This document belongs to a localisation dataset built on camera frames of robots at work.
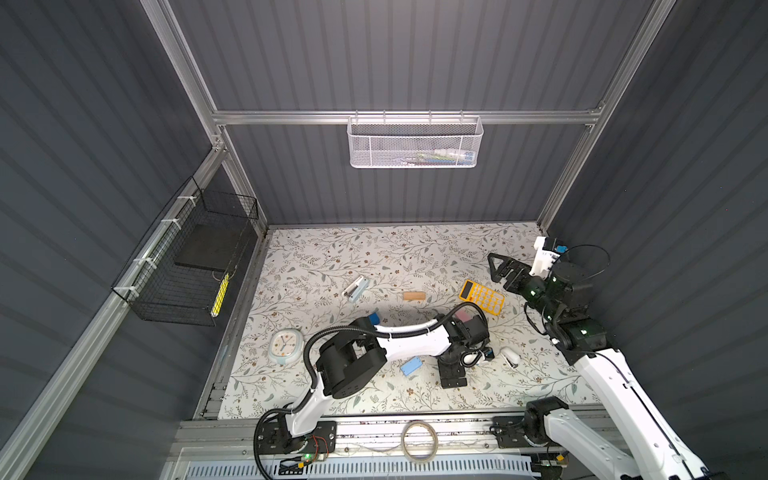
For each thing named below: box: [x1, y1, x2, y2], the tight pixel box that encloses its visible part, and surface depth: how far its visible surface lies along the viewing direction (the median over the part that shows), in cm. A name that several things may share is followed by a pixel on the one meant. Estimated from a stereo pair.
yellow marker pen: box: [210, 273, 230, 317], surface depth 69 cm
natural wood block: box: [403, 291, 427, 301], surface depth 102 cm
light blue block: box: [400, 356, 423, 377], surface depth 86 cm
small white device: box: [500, 347, 520, 368], surface depth 86 cm
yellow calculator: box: [458, 279, 506, 316], surface depth 101 cm
